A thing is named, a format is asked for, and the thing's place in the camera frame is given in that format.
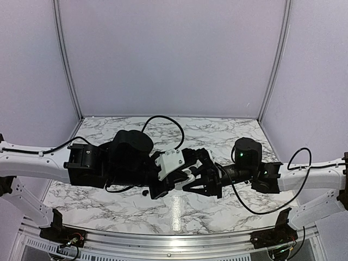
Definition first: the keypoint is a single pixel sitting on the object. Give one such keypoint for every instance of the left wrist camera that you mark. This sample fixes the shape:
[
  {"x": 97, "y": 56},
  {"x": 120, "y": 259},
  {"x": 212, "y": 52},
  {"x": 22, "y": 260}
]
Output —
[{"x": 169, "y": 164}]

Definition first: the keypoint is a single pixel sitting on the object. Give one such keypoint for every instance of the white earbud charging case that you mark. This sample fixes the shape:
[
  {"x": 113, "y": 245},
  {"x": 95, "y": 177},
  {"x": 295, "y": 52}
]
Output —
[{"x": 189, "y": 179}]

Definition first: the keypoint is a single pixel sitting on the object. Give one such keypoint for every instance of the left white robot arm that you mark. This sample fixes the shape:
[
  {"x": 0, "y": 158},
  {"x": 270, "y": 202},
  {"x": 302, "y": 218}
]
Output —
[{"x": 37, "y": 162}]

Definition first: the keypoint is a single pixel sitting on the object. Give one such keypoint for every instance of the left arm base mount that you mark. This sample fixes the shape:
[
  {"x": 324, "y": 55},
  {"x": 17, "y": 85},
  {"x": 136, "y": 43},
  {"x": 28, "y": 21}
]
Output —
[{"x": 59, "y": 233}]

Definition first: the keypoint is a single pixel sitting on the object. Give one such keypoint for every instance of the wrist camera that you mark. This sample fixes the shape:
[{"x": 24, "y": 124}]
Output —
[
  {"x": 204, "y": 153},
  {"x": 169, "y": 164}
]

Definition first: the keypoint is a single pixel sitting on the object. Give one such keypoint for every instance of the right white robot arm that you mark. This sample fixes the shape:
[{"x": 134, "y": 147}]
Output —
[{"x": 331, "y": 175}]

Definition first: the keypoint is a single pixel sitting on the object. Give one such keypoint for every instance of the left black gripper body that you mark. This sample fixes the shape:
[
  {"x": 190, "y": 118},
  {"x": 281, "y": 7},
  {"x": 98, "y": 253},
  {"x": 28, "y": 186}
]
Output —
[{"x": 125, "y": 177}]

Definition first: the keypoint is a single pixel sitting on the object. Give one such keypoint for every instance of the left aluminium corner post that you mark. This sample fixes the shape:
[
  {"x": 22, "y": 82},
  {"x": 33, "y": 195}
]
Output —
[{"x": 65, "y": 60}]

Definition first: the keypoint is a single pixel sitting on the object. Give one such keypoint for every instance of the aluminium corner post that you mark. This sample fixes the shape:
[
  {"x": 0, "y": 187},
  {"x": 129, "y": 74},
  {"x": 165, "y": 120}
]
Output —
[
  {"x": 282, "y": 40},
  {"x": 65, "y": 60}
]

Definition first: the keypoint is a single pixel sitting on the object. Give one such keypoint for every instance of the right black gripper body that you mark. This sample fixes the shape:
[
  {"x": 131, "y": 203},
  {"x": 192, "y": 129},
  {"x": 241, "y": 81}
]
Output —
[{"x": 246, "y": 174}]

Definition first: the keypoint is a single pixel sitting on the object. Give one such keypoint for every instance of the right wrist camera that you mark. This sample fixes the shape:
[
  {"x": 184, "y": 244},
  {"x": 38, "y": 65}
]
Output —
[{"x": 204, "y": 153}]

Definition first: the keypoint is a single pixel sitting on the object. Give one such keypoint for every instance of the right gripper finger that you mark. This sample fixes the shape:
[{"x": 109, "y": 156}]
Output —
[
  {"x": 201, "y": 165},
  {"x": 199, "y": 186}
]

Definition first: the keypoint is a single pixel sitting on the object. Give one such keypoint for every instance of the aluminium front rail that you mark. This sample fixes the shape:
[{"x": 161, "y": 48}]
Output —
[{"x": 244, "y": 245}]

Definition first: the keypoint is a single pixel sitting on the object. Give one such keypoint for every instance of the right aluminium corner post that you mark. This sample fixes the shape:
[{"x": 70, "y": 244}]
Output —
[{"x": 282, "y": 40}]

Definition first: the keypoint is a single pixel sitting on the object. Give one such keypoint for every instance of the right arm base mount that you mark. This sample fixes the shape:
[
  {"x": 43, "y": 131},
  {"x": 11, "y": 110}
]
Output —
[{"x": 281, "y": 233}]

